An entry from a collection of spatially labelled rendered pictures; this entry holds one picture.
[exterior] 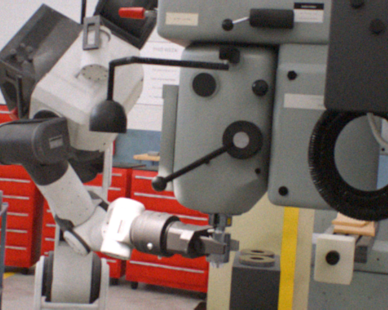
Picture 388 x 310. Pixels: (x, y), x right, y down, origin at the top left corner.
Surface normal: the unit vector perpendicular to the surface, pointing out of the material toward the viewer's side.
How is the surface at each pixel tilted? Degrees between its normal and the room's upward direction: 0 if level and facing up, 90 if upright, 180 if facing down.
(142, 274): 90
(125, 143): 90
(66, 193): 103
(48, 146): 84
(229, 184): 108
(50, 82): 58
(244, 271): 90
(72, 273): 81
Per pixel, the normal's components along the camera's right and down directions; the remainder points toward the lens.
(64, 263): 0.15, -0.09
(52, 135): 0.88, -0.03
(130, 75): 0.73, 0.02
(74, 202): 0.63, 0.30
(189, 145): -0.49, 0.01
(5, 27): -0.22, 0.04
